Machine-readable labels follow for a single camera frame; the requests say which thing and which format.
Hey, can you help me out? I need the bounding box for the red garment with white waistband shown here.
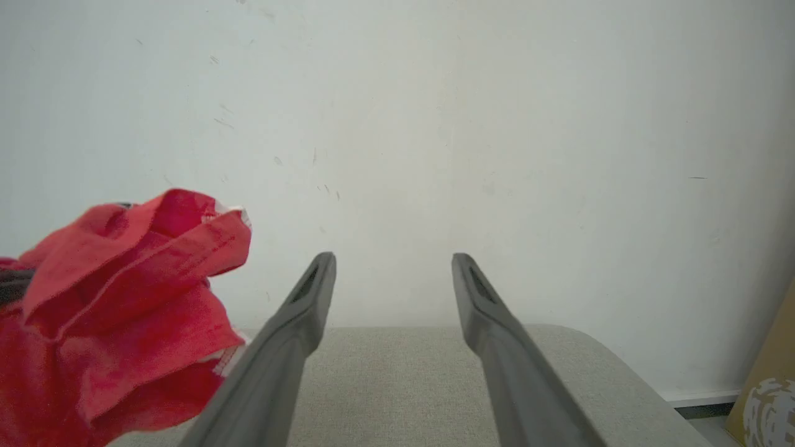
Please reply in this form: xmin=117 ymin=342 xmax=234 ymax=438
xmin=0 ymin=188 xmax=253 ymax=447

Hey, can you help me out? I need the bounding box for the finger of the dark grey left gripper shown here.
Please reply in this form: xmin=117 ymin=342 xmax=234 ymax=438
xmin=0 ymin=269 xmax=35 ymax=306

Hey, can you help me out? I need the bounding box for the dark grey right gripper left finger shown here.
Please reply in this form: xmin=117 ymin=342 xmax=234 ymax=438
xmin=179 ymin=251 xmax=337 ymax=447

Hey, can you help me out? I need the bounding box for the brown cardboard box white print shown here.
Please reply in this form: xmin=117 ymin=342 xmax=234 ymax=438
xmin=725 ymin=279 xmax=795 ymax=447

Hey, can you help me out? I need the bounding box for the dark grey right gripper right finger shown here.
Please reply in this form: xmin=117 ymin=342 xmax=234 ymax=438
xmin=452 ymin=253 xmax=607 ymax=447

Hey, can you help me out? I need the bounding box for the grey fabric sofa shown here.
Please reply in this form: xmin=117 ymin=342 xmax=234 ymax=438
xmin=109 ymin=324 xmax=715 ymax=447

